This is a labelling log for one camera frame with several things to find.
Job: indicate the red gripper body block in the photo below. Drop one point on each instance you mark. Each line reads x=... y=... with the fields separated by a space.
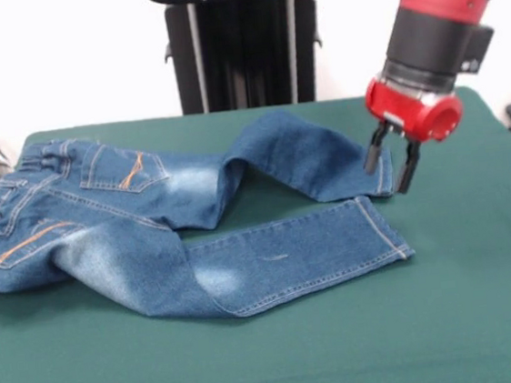
x=407 y=113

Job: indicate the dark green table cloth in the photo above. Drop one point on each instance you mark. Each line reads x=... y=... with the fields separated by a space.
x=345 y=351

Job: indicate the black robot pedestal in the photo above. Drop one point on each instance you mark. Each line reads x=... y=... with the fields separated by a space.
x=245 y=51

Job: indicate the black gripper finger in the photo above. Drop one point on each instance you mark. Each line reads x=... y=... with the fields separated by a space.
x=374 y=151
x=408 y=168

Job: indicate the blue denim jeans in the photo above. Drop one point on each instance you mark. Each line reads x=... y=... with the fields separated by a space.
x=130 y=259

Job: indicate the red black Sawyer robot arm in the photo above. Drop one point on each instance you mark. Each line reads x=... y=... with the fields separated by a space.
x=439 y=21

